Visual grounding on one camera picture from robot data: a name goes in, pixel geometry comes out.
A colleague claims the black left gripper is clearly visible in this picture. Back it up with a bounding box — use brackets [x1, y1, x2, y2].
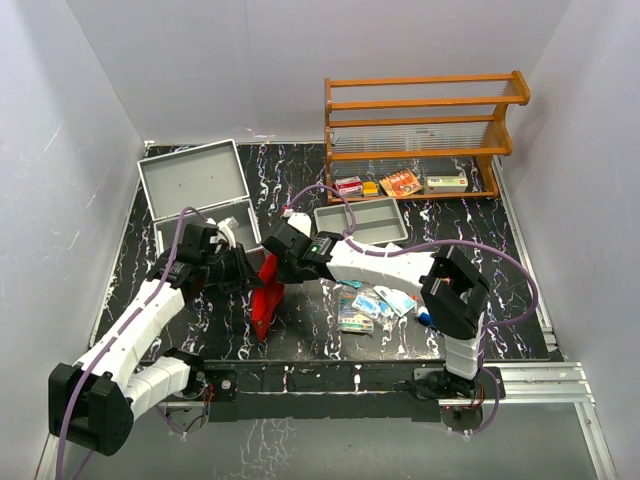
[202, 242, 265, 293]

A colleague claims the red first aid kit pouch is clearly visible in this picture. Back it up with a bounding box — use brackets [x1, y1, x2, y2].
[251, 254, 285, 342]

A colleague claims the teal plastic sachet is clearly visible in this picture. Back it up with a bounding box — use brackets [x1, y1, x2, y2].
[338, 280, 362, 289]

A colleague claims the clear plastic medicine packet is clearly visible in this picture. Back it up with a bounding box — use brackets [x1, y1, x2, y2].
[337, 286, 375, 334]

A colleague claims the white blue bandage packet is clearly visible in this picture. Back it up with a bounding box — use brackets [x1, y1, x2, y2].
[373, 286, 416, 317]

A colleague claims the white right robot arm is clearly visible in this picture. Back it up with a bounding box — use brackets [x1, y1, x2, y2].
[262, 222, 489, 399]

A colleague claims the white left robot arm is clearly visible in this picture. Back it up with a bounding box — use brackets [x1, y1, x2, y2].
[48, 217, 263, 456]

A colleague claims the grey open medicine case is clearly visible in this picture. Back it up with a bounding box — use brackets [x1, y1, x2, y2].
[138, 139, 265, 268]

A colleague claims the red white medicine box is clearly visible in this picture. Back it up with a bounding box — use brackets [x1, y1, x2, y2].
[333, 176, 363, 197]

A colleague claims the orange medicine packet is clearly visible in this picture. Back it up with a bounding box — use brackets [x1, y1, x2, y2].
[380, 169, 422, 198]

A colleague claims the long white medicine box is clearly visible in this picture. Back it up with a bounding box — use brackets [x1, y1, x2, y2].
[423, 175, 469, 194]

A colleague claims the grey divided tray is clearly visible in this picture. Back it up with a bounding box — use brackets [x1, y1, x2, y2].
[313, 198, 408, 246]

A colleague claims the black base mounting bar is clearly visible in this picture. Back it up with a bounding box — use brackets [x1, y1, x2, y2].
[204, 360, 506, 424]

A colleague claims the small yellow box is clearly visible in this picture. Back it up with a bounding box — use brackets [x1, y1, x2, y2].
[362, 181, 379, 197]

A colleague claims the blue white tube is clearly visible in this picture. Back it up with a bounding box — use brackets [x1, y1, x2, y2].
[415, 307, 433, 327]

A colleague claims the orange wooden shelf rack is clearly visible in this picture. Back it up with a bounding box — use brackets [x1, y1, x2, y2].
[324, 70, 531, 200]

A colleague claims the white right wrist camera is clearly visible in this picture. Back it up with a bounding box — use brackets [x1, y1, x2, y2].
[282, 208, 312, 237]

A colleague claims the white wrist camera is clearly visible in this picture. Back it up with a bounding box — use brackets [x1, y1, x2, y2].
[282, 208, 312, 237]
[207, 216, 239, 248]

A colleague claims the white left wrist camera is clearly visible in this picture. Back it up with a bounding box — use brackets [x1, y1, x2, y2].
[207, 216, 239, 248]

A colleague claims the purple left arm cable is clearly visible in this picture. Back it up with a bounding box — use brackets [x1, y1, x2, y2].
[52, 205, 221, 480]

